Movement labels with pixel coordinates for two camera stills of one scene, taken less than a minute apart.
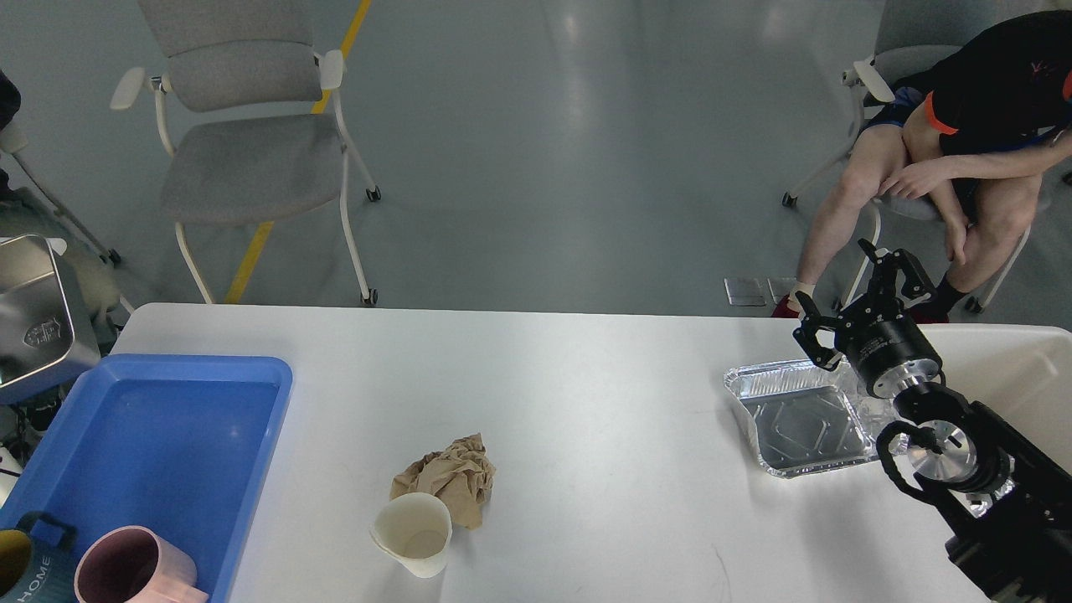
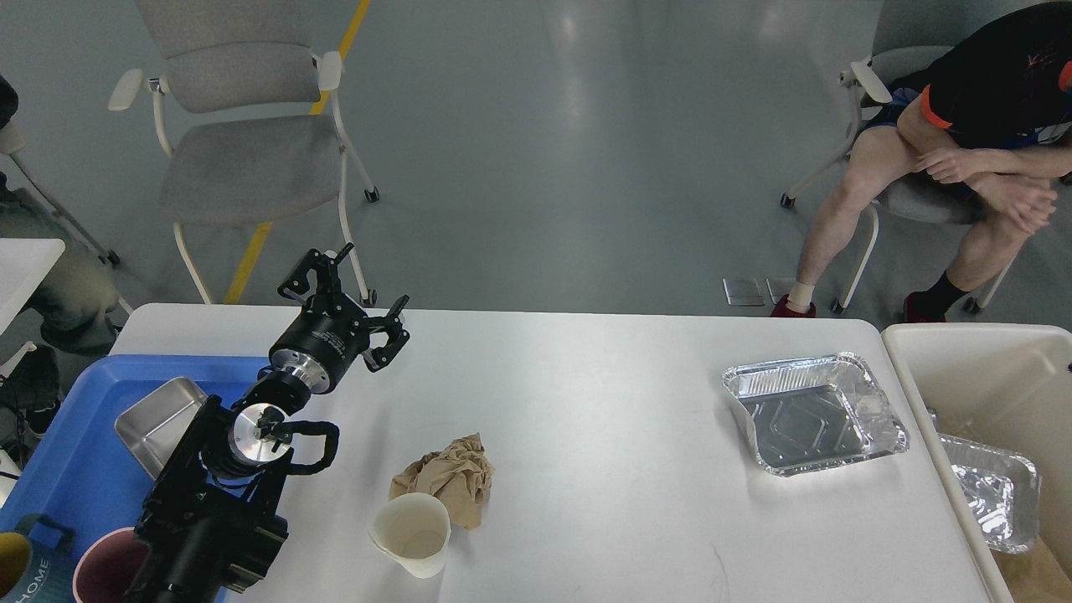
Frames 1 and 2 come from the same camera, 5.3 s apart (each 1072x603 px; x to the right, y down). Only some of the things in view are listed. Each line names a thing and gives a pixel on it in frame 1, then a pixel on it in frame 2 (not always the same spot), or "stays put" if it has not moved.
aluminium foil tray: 801,419 stays put
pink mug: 131,564 stays put
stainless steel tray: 44,329 -> 152,427
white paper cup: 415,528 stays put
